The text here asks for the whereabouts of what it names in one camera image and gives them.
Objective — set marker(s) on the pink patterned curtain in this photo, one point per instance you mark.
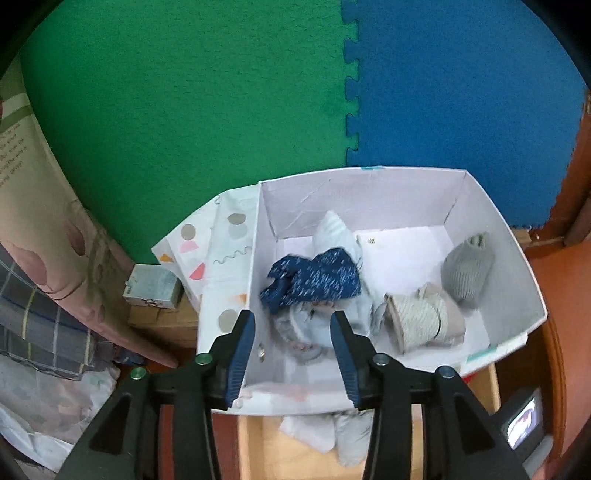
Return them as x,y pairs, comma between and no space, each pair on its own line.
46,207

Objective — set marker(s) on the brown cardboard box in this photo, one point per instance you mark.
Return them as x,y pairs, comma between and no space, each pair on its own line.
161,323

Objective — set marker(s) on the white plastic bags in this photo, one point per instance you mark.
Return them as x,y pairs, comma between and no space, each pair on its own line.
46,406

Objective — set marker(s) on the navy speckled sock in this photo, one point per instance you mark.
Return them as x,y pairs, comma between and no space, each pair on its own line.
318,277

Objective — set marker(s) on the small white carton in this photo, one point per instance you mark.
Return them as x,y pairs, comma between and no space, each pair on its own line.
152,286

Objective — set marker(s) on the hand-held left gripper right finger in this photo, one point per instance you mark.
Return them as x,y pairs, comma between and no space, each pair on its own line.
346,355

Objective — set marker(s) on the beige striped cloth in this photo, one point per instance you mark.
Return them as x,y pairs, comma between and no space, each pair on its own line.
420,318

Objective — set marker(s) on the white shape-patterned cloth cover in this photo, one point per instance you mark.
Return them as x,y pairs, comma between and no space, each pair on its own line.
203,249

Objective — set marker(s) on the grey plaid blanket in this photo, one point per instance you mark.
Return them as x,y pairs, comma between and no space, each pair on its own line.
37,323

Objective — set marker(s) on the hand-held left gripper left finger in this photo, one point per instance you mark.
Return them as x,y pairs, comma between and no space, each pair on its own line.
240,355

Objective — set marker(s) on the wooden drawer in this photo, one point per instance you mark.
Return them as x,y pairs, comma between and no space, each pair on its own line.
261,443

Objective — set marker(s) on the brown wooden furniture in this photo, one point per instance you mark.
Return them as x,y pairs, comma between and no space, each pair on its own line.
558,295

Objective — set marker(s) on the light blue underwear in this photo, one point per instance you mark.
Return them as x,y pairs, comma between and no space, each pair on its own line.
314,327

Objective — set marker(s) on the pale crumpled cloth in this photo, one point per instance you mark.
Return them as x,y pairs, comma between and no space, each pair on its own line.
351,438

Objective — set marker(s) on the green foam mat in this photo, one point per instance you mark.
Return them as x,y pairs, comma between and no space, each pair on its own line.
184,92

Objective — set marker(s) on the white cardboard box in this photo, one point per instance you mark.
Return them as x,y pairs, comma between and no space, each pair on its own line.
415,207

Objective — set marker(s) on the grey ribbed cloth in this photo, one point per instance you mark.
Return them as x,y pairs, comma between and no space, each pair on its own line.
466,272

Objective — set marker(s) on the blue foam mat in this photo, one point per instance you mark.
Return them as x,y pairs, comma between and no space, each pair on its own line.
461,92

